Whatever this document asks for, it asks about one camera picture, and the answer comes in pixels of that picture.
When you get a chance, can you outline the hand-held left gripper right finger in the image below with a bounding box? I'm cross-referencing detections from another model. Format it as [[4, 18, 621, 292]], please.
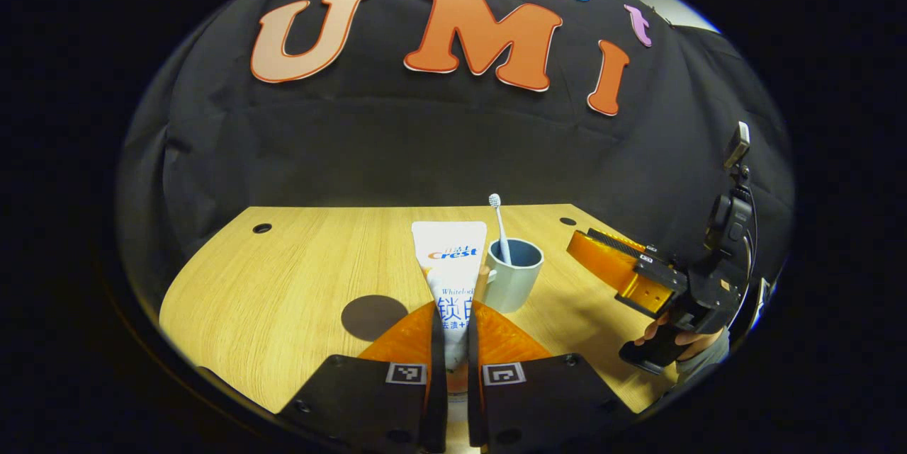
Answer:
[[466, 300, 635, 453]]

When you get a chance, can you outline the light blue cup wooden handle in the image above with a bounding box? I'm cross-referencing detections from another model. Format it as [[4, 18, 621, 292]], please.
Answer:
[[473, 238, 545, 314]]

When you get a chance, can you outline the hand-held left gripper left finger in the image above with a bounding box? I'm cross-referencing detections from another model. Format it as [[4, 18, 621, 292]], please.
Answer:
[[276, 300, 449, 453]]

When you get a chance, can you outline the white toothpaste tube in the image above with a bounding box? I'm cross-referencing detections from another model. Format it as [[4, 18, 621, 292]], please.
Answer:
[[411, 220, 488, 398]]

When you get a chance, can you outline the black backdrop cloth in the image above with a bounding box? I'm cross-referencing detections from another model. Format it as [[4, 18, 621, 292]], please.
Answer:
[[120, 0, 794, 341]]

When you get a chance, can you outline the white toothbrush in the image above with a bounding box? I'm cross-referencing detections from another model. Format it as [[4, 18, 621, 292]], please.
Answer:
[[488, 193, 512, 265]]

